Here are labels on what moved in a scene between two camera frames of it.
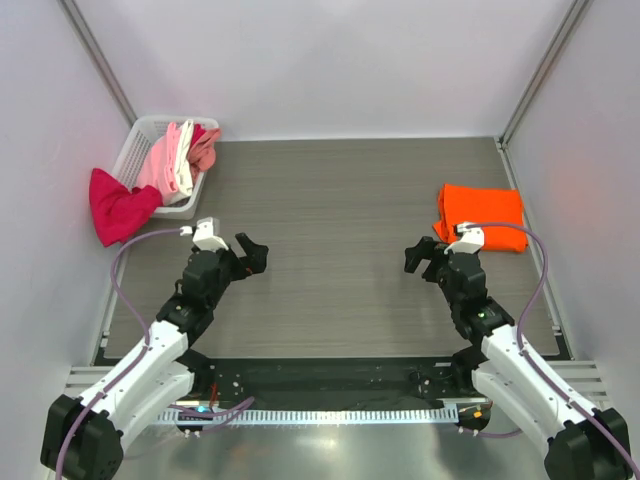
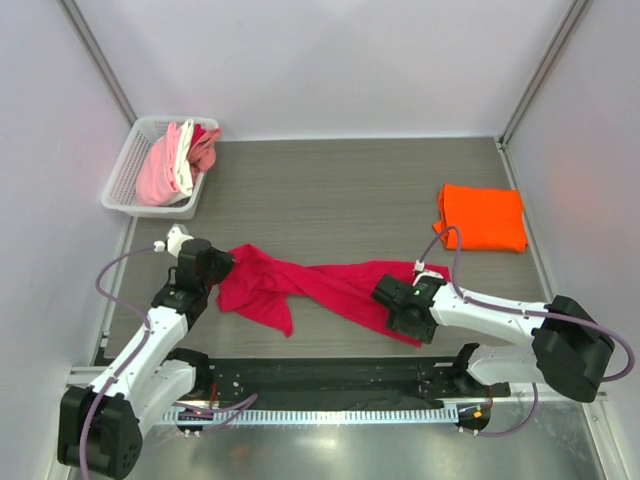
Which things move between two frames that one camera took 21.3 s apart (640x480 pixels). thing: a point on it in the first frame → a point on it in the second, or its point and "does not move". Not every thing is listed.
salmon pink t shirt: [202, 153] does not move
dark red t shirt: [197, 134] does not move
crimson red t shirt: [118, 212] → [268, 286]
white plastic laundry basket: [142, 131] does not move
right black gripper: [424, 249] → [423, 333]
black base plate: [333, 382] does not move
